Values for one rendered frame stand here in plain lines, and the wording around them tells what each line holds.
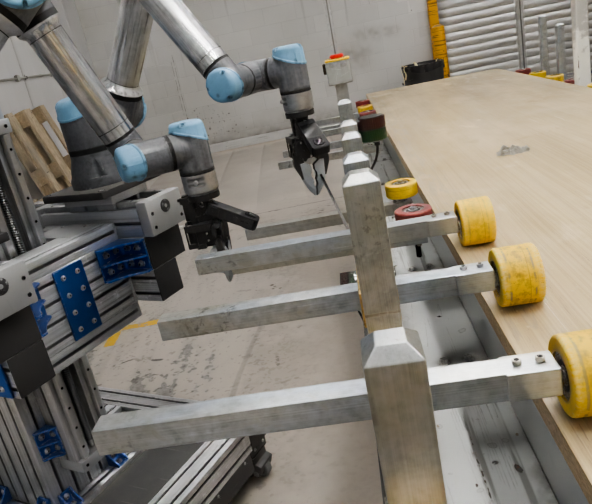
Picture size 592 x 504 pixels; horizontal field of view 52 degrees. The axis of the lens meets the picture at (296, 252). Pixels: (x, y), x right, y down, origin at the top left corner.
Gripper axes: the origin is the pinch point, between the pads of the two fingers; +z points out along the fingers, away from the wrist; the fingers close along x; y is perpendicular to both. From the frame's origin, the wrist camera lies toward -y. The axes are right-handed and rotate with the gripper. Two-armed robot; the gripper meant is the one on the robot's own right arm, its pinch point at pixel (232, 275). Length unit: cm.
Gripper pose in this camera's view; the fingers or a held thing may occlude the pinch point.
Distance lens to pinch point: 139.1
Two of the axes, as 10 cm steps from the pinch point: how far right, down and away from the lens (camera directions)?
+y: -9.8, 1.6, 1.1
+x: -0.5, 3.3, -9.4
